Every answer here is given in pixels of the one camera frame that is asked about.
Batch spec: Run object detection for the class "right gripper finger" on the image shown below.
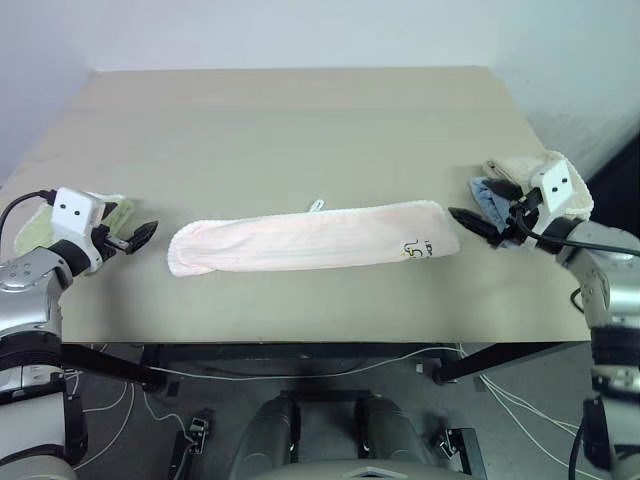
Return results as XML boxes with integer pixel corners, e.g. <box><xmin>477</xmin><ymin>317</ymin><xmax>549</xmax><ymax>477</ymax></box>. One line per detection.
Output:
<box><xmin>481</xmin><ymin>177</ymin><xmax>524</xmax><ymax>201</ymax></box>
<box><xmin>447</xmin><ymin>206</ymin><xmax>502</xmax><ymax>247</ymax></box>

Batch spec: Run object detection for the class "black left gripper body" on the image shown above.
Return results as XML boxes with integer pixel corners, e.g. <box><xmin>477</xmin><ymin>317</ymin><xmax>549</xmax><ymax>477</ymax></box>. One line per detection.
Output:
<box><xmin>91</xmin><ymin>225</ymin><xmax>133</xmax><ymax>262</ymax></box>

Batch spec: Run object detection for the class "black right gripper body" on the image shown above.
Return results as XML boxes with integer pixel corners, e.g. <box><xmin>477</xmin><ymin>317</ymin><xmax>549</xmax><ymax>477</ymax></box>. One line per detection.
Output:
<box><xmin>494</xmin><ymin>186</ymin><xmax>545</xmax><ymax>247</ymax></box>

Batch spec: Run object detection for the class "light blue towel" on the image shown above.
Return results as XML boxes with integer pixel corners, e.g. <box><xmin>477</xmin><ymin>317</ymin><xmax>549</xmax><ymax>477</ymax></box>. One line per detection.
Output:
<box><xmin>467</xmin><ymin>175</ymin><xmax>522</xmax><ymax>250</ymax></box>

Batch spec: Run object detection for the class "cream terry towel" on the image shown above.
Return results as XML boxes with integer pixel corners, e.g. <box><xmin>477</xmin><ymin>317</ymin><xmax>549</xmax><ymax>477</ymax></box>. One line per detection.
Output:
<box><xmin>483</xmin><ymin>148</ymin><xmax>596</xmax><ymax>222</ymax></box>

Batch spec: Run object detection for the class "light green towel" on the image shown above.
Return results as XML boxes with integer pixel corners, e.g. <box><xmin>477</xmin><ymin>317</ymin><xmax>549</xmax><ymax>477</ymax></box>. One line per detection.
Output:
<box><xmin>13</xmin><ymin>193</ymin><xmax>137</xmax><ymax>257</ymax></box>

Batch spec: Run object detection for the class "pink terry towel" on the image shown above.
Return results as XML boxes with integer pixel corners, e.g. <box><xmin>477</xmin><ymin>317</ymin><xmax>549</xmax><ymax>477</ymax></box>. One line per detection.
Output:
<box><xmin>167</xmin><ymin>198</ymin><xmax>460</xmax><ymax>278</ymax></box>

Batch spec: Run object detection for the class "dark grey right robot leg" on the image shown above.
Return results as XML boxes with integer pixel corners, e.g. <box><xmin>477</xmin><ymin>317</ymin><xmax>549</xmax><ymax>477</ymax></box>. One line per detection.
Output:
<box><xmin>355</xmin><ymin>393</ymin><xmax>437</xmax><ymax>480</ymax></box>

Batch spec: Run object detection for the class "dark grey robot leg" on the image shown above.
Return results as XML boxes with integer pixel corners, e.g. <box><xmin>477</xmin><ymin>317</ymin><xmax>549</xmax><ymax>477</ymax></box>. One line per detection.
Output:
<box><xmin>355</xmin><ymin>393</ymin><xmax>437</xmax><ymax>480</ymax></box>
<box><xmin>228</xmin><ymin>393</ymin><xmax>302</xmax><ymax>480</ymax></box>

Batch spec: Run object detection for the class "dark grey left robot leg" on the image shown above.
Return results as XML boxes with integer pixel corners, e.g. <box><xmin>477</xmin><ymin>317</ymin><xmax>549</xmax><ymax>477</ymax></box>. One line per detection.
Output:
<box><xmin>228</xmin><ymin>393</ymin><xmax>302</xmax><ymax>480</ymax></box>

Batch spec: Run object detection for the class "grey robot torso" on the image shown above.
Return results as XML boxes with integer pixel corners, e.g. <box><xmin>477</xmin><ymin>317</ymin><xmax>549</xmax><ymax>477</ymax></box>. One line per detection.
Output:
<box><xmin>267</xmin><ymin>461</ymin><xmax>484</xmax><ymax>480</ymax></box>

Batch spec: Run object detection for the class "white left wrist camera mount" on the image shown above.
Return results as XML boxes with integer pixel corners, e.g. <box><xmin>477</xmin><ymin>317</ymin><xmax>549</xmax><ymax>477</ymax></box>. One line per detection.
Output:
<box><xmin>51</xmin><ymin>187</ymin><xmax>108</xmax><ymax>274</ymax></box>

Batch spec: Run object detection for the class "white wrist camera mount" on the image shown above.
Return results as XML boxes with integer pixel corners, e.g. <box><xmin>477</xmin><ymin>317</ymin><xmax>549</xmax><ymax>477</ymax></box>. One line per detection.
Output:
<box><xmin>51</xmin><ymin>187</ymin><xmax>108</xmax><ymax>274</ymax></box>
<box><xmin>528</xmin><ymin>158</ymin><xmax>574</xmax><ymax>236</ymax></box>

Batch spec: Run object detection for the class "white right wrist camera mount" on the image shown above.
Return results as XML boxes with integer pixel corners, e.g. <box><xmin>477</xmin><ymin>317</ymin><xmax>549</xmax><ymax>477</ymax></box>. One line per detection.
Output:
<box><xmin>528</xmin><ymin>158</ymin><xmax>574</xmax><ymax>236</ymax></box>

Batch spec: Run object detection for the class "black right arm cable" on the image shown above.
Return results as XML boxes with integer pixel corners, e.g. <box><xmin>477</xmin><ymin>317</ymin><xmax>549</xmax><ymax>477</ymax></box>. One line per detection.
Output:
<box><xmin>506</xmin><ymin>203</ymin><xmax>640</xmax><ymax>254</ymax></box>

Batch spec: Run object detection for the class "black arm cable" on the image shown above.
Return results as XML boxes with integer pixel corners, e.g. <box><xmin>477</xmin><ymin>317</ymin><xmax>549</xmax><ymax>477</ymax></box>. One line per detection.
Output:
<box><xmin>506</xmin><ymin>203</ymin><xmax>640</xmax><ymax>254</ymax></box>
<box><xmin>0</xmin><ymin>190</ymin><xmax>57</xmax><ymax>229</ymax></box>

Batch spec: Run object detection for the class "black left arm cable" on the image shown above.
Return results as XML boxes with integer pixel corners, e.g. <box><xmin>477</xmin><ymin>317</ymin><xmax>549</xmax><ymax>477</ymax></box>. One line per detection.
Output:
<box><xmin>0</xmin><ymin>190</ymin><xmax>57</xmax><ymax>229</ymax></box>

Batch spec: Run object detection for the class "thin white floor cable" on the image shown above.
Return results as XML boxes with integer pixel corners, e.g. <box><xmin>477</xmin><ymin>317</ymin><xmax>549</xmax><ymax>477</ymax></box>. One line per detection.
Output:
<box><xmin>63</xmin><ymin>368</ymin><xmax>187</xmax><ymax>427</ymax></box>

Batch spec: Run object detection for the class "white floor cable bundle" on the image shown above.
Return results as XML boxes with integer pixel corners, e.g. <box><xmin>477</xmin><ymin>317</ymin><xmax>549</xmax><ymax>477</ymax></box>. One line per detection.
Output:
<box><xmin>457</xmin><ymin>342</ymin><xmax>592</xmax><ymax>467</ymax></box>

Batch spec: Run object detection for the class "black table frame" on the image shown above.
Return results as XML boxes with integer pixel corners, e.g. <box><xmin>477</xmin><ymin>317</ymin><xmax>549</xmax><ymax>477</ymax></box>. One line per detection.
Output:
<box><xmin>58</xmin><ymin>341</ymin><xmax>592</xmax><ymax>394</ymax></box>

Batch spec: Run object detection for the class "black floor bracket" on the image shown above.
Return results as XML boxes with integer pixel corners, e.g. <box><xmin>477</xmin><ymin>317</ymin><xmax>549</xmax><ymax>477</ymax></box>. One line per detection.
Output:
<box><xmin>171</xmin><ymin>408</ymin><xmax>213</xmax><ymax>480</ymax></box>
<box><xmin>430</xmin><ymin>423</ymin><xmax>489</xmax><ymax>480</ymax></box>

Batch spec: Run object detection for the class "long white floor cable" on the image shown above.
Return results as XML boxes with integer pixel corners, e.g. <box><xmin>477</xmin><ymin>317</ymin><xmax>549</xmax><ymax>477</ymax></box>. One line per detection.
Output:
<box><xmin>63</xmin><ymin>346</ymin><xmax>464</xmax><ymax>383</ymax></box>

